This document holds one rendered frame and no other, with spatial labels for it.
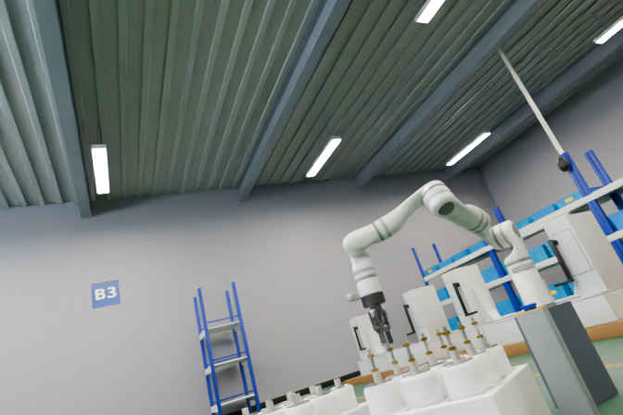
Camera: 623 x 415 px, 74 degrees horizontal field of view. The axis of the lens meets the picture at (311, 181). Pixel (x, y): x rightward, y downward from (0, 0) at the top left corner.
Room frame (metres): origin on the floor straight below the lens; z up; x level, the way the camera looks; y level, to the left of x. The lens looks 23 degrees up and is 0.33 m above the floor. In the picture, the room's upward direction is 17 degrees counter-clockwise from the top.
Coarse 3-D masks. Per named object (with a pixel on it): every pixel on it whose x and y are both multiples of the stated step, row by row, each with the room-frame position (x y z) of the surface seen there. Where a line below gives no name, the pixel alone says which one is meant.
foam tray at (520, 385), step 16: (528, 368) 1.36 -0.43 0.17; (496, 384) 1.17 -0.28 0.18; (512, 384) 1.19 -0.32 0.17; (528, 384) 1.30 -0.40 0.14; (448, 400) 1.17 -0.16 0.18; (464, 400) 1.09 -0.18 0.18; (480, 400) 1.07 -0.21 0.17; (496, 400) 1.06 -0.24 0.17; (512, 400) 1.15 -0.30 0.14; (528, 400) 1.25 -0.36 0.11; (544, 400) 1.37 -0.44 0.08
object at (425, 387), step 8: (416, 376) 1.18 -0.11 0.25; (424, 376) 1.17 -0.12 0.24; (432, 376) 1.19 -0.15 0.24; (408, 384) 1.19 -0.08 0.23; (416, 384) 1.17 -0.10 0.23; (424, 384) 1.17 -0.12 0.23; (432, 384) 1.18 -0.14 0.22; (408, 392) 1.19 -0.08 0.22; (416, 392) 1.18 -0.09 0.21; (424, 392) 1.17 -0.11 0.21; (432, 392) 1.18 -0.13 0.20; (440, 392) 1.19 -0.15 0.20; (408, 400) 1.20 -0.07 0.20; (416, 400) 1.18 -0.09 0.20; (424, 400) 1.17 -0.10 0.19; (432, 400) 1.17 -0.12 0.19; (440, 400) 1.19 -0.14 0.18; (416, 408) 1.19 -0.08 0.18
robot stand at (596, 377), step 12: (552, 312) 1.54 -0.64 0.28; (564, 312) 1.57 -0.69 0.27; (576, 312) 1.60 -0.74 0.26; (564, 324) 1.56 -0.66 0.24; (576, 324) 1.58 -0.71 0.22; (564, 336) 1.54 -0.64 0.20; (576, 336) 1.57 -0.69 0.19; (588, 336) 1.59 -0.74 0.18; (528, 348) 1.65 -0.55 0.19; (576, 348) 1.56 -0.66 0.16; (588, 348) 1.58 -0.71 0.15; (576, 360) 1.54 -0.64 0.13; (588, 360) 1.57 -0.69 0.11; (600, 360) 1.59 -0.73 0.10; (540, 372) 1.65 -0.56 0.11; (588, 372) 1.55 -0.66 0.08; (600, 372) 1.58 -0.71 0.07; (588, 384) 1.54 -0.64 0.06; (600, 384) 1.57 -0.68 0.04; (612, 384) 1.59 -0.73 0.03; (552, 396) 1.65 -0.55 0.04; (600, 396) 1.55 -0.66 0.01
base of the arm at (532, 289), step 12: (516, 264) 1.59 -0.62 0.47; (528, 264) 1.58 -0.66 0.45; (516, 276) 1.60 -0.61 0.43; (528, 276) 1.58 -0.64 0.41; (516, 288) 1.63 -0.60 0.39; (528, 288) 1.59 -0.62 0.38; (540, 288) 1.58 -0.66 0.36; (528, 300) 1.60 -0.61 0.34; (540, 300) 1.58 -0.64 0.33; (552, 300) 1.60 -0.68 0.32
